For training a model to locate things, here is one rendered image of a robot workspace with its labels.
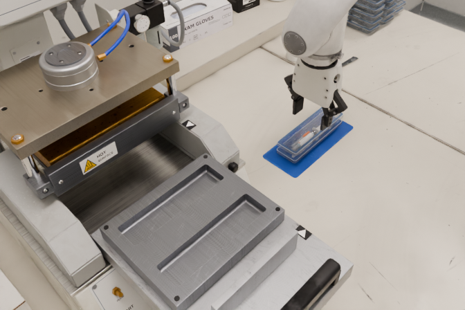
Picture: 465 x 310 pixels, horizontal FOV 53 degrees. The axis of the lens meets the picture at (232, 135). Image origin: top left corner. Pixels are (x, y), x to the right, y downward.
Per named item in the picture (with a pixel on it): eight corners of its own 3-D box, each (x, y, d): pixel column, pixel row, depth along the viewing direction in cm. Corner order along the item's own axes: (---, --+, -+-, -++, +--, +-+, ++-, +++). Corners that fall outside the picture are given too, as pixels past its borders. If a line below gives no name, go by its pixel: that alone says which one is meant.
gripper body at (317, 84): (351, 55, 93) (343, 99, 101) (311, 36, 98) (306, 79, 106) (329, 71, 89) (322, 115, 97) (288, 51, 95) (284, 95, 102)
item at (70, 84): (-35, 117, 78) (-71, 50, 69) (119, 43, 94) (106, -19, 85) (38, 196, 65) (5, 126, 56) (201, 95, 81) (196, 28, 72)
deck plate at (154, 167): (-58, 139, 88) (-60, 135, 88) (98, 62, 106) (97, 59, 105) (72, 298, 64) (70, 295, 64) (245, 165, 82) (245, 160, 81)
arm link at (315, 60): (353, 44, 92) (350, 57, 94) (316, 28, 97) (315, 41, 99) (327, 61, 88) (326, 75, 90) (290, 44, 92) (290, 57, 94)
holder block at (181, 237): (102, 237, 66) (98, 227, 64) (206, 162, 76) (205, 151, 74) (178, 316, 57) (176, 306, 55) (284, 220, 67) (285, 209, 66)
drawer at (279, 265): (95, 250, 69) (82, 217, 63) (205, 169, 80) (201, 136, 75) (239, 404, 53) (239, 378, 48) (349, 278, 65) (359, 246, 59)
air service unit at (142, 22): (112, 67, 96) (97, 1, 85) (167, 39, 103) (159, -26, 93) (127, 77, 93) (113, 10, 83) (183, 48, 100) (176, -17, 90)
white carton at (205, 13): (147, 36, 138) (143, 13, 133) (209, 10, 148) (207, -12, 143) (170, 53, 131) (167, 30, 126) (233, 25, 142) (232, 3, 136)
